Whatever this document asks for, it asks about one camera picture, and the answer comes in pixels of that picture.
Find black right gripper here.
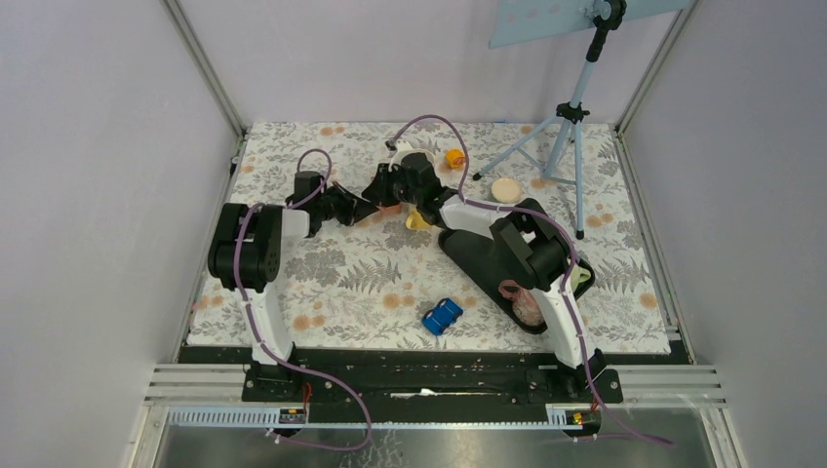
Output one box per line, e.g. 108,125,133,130
361,163,421,209

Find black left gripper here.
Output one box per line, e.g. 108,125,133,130
315,181,378,226

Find yellow ceramic mug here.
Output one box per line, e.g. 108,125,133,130
405,210,432,231

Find large pink speckled mug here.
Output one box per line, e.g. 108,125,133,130
498,280,545,327

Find light green mug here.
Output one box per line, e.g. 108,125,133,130
570,264,592,291

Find terracotta floral mug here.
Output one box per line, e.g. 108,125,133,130
378,204,402,215

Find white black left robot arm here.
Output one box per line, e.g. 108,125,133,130
207,171,378,401

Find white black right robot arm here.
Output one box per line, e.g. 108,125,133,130
362,151,606,402

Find beige patterned tall mug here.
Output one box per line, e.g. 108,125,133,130
490,177,524,204

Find floral patterned table mat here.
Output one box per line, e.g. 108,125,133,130
187,121,672,355

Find small orange toy cup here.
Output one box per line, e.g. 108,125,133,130
444,149,467,170

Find black plastic tray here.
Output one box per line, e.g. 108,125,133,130
439,225,594,339

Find blue toy car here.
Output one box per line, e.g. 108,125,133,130
421,297,464,336

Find light blue tripod stand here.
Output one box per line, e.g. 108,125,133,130
472,0,628,240

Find light blue perforated board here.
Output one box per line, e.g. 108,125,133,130
489,0,689,49

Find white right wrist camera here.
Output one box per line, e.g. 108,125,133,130
389,140,414,167

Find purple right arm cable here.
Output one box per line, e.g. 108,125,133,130
384,114,675,449

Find white slotted cable duct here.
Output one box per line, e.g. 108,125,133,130
169,400,601,430

